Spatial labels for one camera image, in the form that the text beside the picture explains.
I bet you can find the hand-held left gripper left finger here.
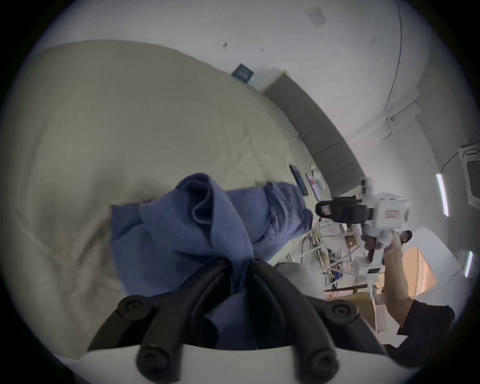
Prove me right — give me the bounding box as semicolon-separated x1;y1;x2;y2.
88;262;232;382

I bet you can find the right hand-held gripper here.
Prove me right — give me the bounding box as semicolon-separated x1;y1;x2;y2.
316;177;411;276

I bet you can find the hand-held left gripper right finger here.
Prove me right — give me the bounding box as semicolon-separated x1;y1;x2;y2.
248;258;388;382

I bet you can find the dark blue shirt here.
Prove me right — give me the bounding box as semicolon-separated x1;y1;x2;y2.
110;172;314;351

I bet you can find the person's right forearm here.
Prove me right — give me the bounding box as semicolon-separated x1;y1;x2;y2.
382;247;418;332

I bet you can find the person's right hand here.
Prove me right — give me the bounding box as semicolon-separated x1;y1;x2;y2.
360;228;405;265

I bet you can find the cluttered table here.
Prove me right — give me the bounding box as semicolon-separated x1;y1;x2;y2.
300;219;377;294

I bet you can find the long dark phone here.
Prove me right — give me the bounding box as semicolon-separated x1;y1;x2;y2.
289;164;309;196

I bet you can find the brown carton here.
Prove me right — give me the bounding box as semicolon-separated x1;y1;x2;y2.
325;292;377;332

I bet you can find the grey padded headboard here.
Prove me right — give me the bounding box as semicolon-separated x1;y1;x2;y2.
262;73;366;197

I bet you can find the person's body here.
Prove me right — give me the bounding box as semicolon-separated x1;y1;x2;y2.
384;298;456;370

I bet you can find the small dark blue box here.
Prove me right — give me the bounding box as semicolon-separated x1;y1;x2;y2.
231;64;254;81

